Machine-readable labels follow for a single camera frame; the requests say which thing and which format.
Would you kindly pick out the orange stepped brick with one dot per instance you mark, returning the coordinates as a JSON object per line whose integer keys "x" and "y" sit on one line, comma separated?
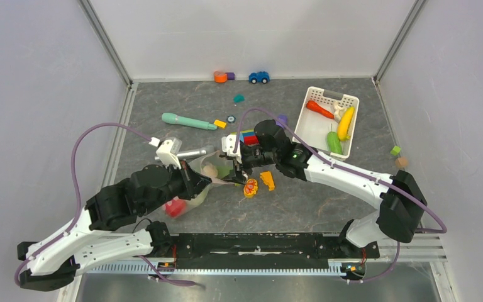
{"x": 268, "y": 180}

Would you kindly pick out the teal small block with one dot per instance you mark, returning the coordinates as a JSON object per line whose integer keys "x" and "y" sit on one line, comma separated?
{"x": 238, "y": 98}

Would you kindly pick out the blue toy car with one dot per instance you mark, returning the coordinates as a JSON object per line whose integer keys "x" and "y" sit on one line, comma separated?
{"x": 259, "y": 77}

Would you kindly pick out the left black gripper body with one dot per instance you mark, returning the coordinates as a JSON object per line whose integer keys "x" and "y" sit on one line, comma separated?
{"x": 182, "y": 184}

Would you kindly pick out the white toy garlic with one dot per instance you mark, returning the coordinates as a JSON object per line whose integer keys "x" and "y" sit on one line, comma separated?
{"x": 211, "y": 171}

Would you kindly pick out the small green cube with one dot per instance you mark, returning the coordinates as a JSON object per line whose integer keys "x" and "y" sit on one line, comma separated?
{"x": 396, "y": 151}

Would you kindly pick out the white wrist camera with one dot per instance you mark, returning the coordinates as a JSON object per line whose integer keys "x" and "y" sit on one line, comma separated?
{"x": 230, "y": 146}
{"x": 166, "y": 157}

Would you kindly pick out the yellow toy banana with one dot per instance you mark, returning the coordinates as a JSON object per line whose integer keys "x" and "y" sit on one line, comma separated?
{"x": 344, "y": 124}

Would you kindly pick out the small round teal gear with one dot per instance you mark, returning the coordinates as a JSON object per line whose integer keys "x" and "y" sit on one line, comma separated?
{"x": 231, "y": 119}

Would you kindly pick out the short green toy gourd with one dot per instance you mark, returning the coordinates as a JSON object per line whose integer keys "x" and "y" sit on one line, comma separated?
{"x": 333, "y": 143}

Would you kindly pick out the red toy apple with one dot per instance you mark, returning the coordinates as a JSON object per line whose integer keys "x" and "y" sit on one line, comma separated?
{"x": 175, "y": 208}

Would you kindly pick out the white perforated plastic basket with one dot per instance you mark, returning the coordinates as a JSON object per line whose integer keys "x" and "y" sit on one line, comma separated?
{"x": 313, "y": 127}

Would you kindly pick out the mint green toy microphone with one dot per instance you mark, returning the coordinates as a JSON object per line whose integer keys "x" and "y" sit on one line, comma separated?
{"x": 175, "y": 119}

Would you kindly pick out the purple toy microphone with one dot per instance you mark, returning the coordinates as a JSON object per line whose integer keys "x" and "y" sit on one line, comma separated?
{"x": 281, "y": 121}

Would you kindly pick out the blue red green brick stack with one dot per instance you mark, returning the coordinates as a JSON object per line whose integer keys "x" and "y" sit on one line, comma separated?
{"x": 248, "y": 137}

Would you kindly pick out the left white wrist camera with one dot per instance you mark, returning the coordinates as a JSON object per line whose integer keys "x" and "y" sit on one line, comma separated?
{"x": 166, "y": 157}

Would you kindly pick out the yellow small brick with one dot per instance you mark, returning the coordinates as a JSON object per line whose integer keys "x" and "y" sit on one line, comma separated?
{"x": 220, "y": 124}

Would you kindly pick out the silver toy microphone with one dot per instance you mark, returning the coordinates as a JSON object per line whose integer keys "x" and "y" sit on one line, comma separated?
{"x": 191, "y": 154}

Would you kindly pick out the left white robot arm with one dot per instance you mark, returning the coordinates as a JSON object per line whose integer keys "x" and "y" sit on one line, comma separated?
{"x": 55, "y": 261}

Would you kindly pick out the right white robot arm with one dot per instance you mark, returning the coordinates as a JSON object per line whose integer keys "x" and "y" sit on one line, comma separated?
{"x": 397, "y": 199}

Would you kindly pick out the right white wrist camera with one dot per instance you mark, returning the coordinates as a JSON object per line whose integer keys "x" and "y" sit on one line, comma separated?
{"x": 230, "y": 146}

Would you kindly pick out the orange and purple block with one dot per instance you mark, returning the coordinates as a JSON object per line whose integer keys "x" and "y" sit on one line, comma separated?
{"x": 222, "y": 77}

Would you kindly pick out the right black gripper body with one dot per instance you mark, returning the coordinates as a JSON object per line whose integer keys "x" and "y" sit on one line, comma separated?
{"x": 251, "y": 157}

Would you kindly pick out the orange round toy slice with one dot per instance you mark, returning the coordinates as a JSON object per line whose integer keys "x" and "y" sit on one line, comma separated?
{"x": 250, "y": 188}

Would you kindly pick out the tan wooden cube right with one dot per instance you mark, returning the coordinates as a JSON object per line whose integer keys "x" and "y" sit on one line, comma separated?
{"x": 401, "y": 162}

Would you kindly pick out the white toy mushroom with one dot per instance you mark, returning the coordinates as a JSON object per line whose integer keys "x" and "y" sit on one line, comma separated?
{"x": 338, "y": 112}

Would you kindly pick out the green toy cabbage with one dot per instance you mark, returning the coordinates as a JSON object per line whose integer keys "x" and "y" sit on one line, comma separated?
{"x": 197, "y": 201}

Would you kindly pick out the red toy chili pepper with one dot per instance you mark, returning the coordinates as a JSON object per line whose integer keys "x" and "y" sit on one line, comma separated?
{"x": 315, "y": 107}

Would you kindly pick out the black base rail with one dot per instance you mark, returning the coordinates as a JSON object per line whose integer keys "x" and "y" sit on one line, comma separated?
{"x": 260, "y": 250}

